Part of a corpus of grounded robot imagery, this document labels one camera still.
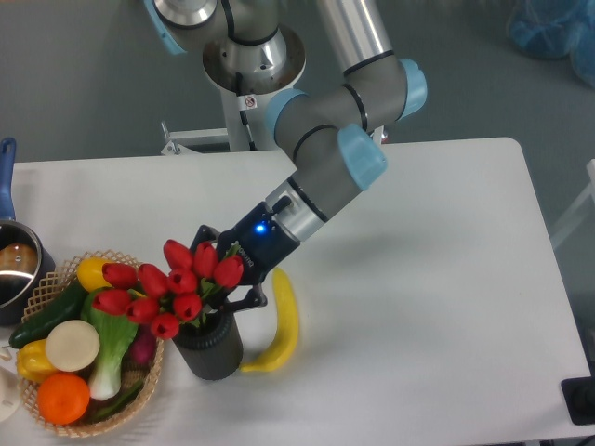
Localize white round bun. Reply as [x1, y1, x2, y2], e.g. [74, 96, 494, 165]
[45, 320, 100, 372]

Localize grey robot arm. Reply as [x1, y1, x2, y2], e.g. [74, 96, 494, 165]
[145, 1, 427, 313]

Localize green bok choy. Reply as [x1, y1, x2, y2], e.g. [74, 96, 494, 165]
[81, 288, 138, 401]

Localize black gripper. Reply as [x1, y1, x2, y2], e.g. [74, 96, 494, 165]
[190, 202, 300, 314]

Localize red tulip bouquet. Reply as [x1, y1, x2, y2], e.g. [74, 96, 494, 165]
[91, 240, 244, 339]

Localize yellow bell pepper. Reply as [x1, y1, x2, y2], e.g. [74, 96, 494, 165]
[17, 339, 59, 383]

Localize woven wicker basket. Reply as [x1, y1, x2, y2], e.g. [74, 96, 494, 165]
[18, 250, 165, 439]

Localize yellow banana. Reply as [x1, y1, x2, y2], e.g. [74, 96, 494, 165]
[240, 268, 299, 373]

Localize blue plastic bag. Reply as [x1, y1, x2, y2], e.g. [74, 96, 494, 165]
[507, 1, 594, 86]

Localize orange fruit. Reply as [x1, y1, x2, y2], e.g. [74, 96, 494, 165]
[36, 373, 90, 425]

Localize dark ribbed vase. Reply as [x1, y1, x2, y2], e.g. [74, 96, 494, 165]
[173, 313, 244, 381]

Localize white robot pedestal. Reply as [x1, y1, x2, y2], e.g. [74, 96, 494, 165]
[160, 25, 390, 156]

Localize green chili pepper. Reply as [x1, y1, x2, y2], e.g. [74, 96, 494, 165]
[86, 380, 143, 424]

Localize purple red onion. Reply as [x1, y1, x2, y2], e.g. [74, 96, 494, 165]
[128, 325, 156, 365]

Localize blue handled saucepan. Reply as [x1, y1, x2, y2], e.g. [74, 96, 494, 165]
[1, 138, 55, 326]

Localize dark green cucumber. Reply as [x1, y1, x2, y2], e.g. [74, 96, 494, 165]
[8, 279, 88, 349]

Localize black device at edge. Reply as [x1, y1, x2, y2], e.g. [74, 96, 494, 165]
[561, 376, 594, 426]

